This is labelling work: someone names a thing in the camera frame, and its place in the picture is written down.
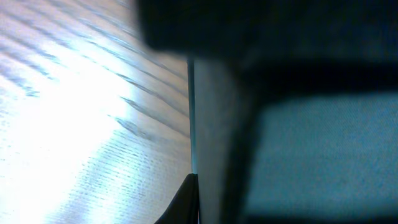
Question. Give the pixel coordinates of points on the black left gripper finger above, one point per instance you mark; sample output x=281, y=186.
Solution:
x=184, y=207

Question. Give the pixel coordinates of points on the dark green box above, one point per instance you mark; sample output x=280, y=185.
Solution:
x=295, y=106

